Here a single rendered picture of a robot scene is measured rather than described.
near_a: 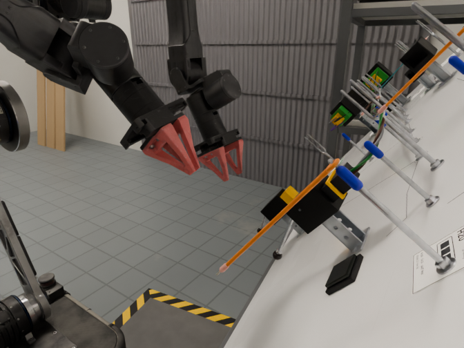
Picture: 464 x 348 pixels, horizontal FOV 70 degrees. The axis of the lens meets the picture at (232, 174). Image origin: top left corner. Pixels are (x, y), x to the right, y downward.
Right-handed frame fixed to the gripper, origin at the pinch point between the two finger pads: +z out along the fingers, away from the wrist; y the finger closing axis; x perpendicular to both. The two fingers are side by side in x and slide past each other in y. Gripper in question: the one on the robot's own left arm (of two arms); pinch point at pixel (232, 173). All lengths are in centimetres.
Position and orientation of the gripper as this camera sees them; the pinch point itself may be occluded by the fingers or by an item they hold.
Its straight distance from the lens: 76.5
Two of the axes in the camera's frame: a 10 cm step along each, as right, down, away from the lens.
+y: 5.7, -2.9, 7.7
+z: 4.1, 9.1, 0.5
